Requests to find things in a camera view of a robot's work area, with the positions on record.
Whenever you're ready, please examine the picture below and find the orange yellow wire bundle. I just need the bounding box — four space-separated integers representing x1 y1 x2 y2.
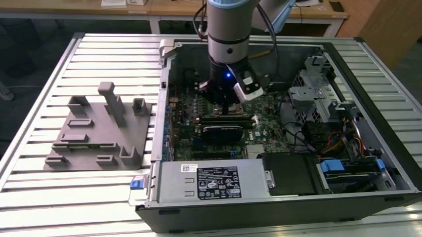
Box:
325 130 367 158

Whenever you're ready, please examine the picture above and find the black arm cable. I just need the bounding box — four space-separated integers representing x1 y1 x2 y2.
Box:
193 0 281 83

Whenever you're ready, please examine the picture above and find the black office chair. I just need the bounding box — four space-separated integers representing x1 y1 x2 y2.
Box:
0 18 43 79

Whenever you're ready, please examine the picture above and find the metal disk bay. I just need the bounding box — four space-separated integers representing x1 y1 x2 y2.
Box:
316 157 399 195

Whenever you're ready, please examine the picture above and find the green motherboard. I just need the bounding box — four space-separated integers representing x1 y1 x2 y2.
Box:
166 82 293 161

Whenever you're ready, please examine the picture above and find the black PC case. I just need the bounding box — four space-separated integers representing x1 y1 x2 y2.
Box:
134 36 422 234

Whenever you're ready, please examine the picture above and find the blue latch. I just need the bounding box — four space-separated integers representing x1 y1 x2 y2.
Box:
130 179 148 191

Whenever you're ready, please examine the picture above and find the silver chipset heatsink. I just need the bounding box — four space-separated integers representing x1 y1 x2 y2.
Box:
246 144 265 158

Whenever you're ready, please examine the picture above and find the black plastic cover panel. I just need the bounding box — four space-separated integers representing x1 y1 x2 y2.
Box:
264 152 326 196

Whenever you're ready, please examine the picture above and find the white paper box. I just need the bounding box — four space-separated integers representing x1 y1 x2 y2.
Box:
101 0 129 9

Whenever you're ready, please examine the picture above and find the wooden desk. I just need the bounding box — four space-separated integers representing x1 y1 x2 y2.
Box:
0 0 352 38

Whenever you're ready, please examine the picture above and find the wooden cabinet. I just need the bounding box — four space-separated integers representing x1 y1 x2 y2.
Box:
336 0 422 70

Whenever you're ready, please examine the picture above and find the black phone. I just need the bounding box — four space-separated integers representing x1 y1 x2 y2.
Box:
329 0 347 12

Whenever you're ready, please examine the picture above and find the blue disk carrier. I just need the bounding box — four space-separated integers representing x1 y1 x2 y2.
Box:
318 159 347 173

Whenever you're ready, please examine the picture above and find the black cable bundle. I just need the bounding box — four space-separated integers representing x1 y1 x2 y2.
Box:
278 118 328 154

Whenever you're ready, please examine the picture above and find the CPU socket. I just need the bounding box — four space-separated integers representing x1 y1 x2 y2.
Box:
213 100 252 117

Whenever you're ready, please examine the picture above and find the grey parts rack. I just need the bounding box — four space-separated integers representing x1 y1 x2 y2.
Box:
43 81 157 173

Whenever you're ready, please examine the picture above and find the silver metal drive cage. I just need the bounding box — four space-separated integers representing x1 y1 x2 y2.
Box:
288 55 348 124

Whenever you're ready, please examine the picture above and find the grey case corner handle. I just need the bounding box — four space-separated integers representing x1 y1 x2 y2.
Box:
158 39 184 67

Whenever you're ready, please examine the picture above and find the silver power supply handle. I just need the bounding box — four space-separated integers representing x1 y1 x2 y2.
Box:
128 172 157 207

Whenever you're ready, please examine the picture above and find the grey chair base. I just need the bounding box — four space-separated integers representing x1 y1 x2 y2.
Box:
0 81 15 101

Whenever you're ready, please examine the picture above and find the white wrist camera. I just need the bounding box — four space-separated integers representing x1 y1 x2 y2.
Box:
228 64 266 102

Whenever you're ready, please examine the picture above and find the silver power supply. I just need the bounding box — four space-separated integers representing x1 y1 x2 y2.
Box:
154 158 276 205

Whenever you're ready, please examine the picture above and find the small black graphics card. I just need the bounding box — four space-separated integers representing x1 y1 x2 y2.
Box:
201 125 246 143

